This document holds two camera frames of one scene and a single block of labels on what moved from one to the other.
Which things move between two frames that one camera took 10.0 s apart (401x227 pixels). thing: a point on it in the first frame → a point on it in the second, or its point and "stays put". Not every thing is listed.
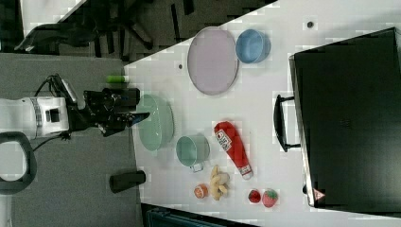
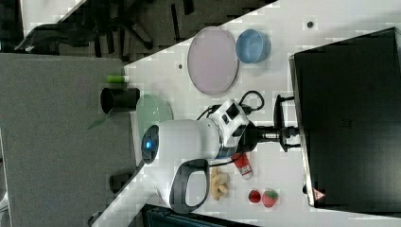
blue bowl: (252, 46) stays put
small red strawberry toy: (253, 196) stays put
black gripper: (110, 110) → (253, 134)
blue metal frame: (160, 216) stays put
